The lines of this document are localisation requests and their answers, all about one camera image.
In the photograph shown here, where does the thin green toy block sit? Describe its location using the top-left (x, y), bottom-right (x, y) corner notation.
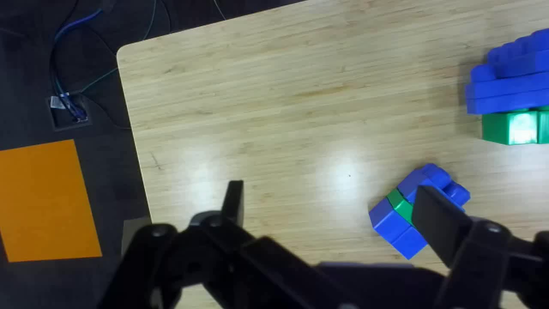
top-left (386, 186), bottom-right (417, 226)

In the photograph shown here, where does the orange sheet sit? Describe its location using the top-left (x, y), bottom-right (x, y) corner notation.
top-left (0, 136), bottom-right (105, 264)

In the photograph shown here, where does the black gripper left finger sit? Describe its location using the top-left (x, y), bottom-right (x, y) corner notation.
top-left (100, 178), bottom-right (357, 309)

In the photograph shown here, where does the floor outlet box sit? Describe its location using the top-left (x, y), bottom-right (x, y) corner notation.
top-left (47, 92), bottom-right (95, 131)

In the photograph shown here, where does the long blue toy block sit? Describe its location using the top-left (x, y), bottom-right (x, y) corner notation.
top-left (486, 27), bottom-right (549, 82)

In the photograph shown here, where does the small blue toy block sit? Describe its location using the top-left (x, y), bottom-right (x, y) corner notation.
top-left (397, 162), bottom-right (472, 209)
top-left (367, 195), bottom-right (429, 260)

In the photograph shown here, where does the green cable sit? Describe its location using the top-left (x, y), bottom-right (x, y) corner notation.
top-left (72, 0), bottom-right (160, 97)

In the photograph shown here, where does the blue cable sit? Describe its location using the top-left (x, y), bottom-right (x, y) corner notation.
top-left (52, 6), bottom-right (108, 123)

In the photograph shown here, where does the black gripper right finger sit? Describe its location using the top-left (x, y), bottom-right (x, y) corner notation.
top-left (410, 183), bottom-right (549, 309)

